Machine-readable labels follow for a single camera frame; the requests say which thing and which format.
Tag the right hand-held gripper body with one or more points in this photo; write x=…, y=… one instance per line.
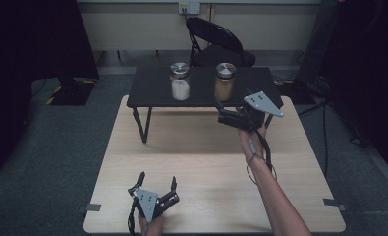
x=250, y=113

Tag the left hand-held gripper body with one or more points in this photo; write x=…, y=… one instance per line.
x=147, y=200

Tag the glass jar of brown powder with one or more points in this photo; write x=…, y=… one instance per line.
x=224, y=83

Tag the glass jar of white powder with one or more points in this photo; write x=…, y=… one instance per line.
x=180, y=83

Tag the black raised shelf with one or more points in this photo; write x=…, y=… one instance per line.
x=155, y=88

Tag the person's left hand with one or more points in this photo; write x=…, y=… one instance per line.
x=154, y=226

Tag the person's right hand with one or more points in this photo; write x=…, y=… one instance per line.
x=252, y=144

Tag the grey tape strip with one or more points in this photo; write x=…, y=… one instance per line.
x=335, y=204
x=91, y=207

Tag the black folding chair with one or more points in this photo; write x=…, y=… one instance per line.
x=219, y=44

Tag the grey upright panel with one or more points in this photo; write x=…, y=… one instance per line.
x=321, y=39

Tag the black yellow-striped stand base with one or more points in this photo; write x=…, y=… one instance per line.
x=71, y=93

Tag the dark curtain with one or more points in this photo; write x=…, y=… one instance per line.
x=371, y=82
x=27, y=65

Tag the white wall socket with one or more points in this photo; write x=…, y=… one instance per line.
x=189, y=8

